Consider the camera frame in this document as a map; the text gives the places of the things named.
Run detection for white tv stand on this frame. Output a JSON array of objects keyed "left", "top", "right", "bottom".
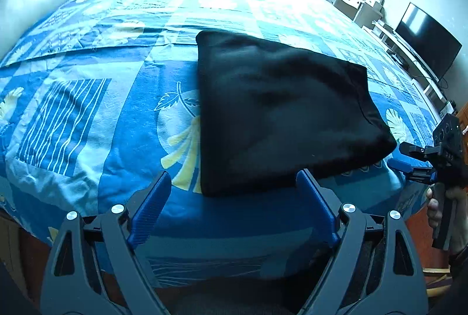
[{"left": 362, "top": 21, "right": 458, "bottom": 118}]

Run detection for black studded pants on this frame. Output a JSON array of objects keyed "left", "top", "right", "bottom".
[{"left": 196, "top": 31, "right": 397, "bottom": 197}]

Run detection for person right hand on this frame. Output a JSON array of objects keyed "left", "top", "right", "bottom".
[{"left": 425, "top": 185, "right": 468, "bottom": 257}]

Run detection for white dressing table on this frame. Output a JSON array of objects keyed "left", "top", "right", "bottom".
[{"left": 326, "top": 0, "right": 383, "bottom": 29}]

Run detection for blue patterned bed sheet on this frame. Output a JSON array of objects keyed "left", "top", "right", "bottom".
[{"left": 1, "top": 0, "right": 439, "bottom": 287}]

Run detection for black flat television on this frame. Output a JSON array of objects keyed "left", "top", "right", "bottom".
[{"left": 395, "top": 3, "right": 462, "bottom": 80}]

